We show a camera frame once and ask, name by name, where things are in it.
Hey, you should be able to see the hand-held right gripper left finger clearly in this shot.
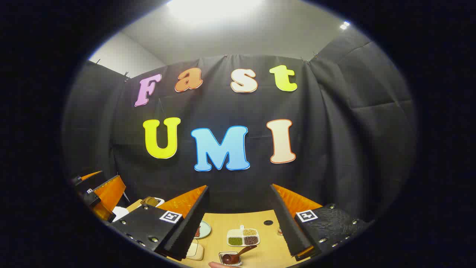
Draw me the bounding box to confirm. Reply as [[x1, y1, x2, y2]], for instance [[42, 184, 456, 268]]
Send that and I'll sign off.
[[110, 185, 209, 262]]

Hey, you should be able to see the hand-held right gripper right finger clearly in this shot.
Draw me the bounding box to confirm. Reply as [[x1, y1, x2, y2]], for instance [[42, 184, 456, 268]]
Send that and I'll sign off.
[[268, 183, 373, 262]]

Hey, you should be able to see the white rice cooker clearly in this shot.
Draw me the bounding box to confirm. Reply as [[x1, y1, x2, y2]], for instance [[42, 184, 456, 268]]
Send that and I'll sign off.
[[112, 206, 129, 223]]

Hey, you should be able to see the rectangular dish of rice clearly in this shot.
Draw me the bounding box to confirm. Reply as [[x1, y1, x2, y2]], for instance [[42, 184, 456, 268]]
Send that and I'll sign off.
[[186, 240, 204, 261]]

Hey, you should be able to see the brown wooden spoon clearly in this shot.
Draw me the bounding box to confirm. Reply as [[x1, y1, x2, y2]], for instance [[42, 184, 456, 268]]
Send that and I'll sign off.
[[222, 245, 258, 265]]

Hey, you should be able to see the clear square chopstick holder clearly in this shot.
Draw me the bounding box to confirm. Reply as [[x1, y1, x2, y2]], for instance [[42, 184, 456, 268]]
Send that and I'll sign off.
[[219, 251, 244, 267]]

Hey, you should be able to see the pale green plate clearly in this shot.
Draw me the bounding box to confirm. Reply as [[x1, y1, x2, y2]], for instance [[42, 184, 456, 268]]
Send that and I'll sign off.
[[194, 220, 212, 239]]

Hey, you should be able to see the white toaster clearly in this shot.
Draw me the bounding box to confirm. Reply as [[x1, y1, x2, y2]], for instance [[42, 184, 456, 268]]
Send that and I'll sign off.
[[141, 196, 165, 208]]

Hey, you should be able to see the white divided dish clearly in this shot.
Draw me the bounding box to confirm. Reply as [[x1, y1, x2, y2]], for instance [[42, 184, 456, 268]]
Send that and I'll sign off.
[[227, 225, 261, 247]]

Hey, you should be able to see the black backdrop cloth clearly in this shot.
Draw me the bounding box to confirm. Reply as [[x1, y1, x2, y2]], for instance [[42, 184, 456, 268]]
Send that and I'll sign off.
[[63, 54, 417, 224]]

